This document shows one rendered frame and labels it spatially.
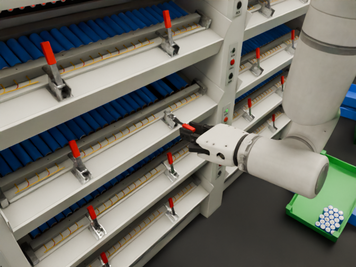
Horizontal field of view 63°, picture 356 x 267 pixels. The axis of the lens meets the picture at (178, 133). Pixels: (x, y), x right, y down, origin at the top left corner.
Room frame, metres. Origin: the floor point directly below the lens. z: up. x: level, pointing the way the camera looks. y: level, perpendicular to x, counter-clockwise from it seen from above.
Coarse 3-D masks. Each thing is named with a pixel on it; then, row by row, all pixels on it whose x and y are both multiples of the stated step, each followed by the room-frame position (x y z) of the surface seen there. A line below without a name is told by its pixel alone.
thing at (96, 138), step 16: (176, 96) 0.71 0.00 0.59; (144, 112) 0.62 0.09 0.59; (112, 128) 0.55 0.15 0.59; (128, 128) 0.58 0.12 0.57; (80, 144) 0.49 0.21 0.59; (48, 160) 0.44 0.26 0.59; (64, 160) 0.46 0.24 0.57; (16, 176) 0.39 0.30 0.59; (32, 176) 0.41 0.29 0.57; (16, 192) 0.37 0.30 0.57
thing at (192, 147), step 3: (189, 144) 0.52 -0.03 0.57; (192, 144) 0.52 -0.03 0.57; (195, 144) 0.53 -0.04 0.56; (189, 147) 0.51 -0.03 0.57; (192, 147) 0.51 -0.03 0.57; (195, 147) 0.51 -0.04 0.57; (198, 147) 0.51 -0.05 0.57; (201, 147) 0.50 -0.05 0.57; (189, 150) 0.51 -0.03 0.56; (192, 150) 0.51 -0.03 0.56; (195, 150) 0.50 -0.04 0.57; (198, 150) 0.50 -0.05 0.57; (201, 150) 0.50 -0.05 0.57; (204, 150) 0.50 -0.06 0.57; (207, 150) 0.50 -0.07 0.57
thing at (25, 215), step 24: (192, 72) 0.82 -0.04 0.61; (192, 96) 0.76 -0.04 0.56; (216, 96) 0.75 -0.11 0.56; (144, 120) 0.63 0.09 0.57; (192, 120) 0.67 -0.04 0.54; (96, 144) 0.52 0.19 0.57; (120, 144) 0.54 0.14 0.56; (144, 144) 0.55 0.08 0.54; (96, 168) 0.46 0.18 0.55; (120, 168) 0.49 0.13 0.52; (0, 192) 0.36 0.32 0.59; (48, 192) 0.39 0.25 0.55; (72, 192) 0.40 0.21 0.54; (24, 216) 0.34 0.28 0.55; (48, 216) 0.36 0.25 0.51
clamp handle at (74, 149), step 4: (72, 140) 0.45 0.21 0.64; (72, 144) 0.44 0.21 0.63; (76, 144) 0.45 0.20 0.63; (72, 148) 0.44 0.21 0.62; (76, 148) 0.44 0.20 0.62; (72, 152) 0.44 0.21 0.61; (76, 152) 0.44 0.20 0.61; (76, 156) 0.44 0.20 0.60; (80, 156) 0.44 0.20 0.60; (76, 160) 0.44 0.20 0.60; (80, 160) 0.44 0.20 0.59; (80, 164) 0.44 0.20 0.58; (80, 168) 0.43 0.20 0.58; (84, 168) 0.44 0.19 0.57
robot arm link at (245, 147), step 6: (246, 138) 0.47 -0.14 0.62; (252, 138) 0.47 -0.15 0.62; (258, 138) 0.47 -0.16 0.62; (246, 144) 0.46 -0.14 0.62; (252, 144) 0.46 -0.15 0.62; (240, 150) 0.46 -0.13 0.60; (246, 150) 0.45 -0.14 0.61; (240, 156) 0.45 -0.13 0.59; (246, 156) 0.44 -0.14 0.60; (240, 162) 0.45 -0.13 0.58; (246, 162) 0.44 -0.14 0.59; (240, 168) 0.44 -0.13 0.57; (246, 168) 0.43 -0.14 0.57
